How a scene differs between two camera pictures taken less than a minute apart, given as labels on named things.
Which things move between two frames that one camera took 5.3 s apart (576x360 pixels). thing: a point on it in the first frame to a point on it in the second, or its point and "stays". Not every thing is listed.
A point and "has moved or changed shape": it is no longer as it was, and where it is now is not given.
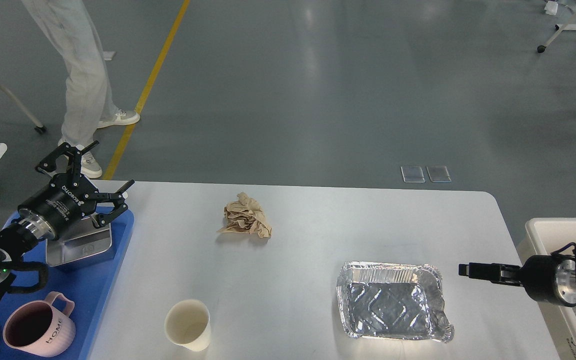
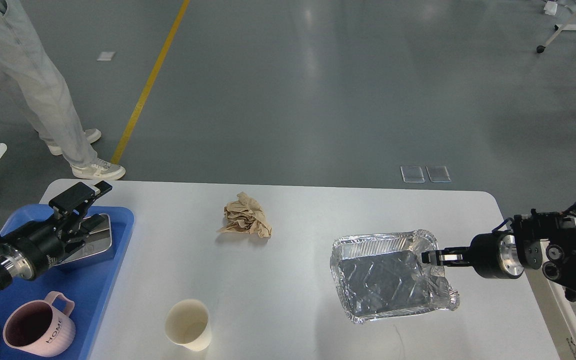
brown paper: (245, 215) stays
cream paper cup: (187, 323) stays
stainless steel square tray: (83, 240) stays
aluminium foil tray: (392, 301) has moved or changed shape
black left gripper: (52, 213) to (30, 252)
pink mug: (40, 328) stays
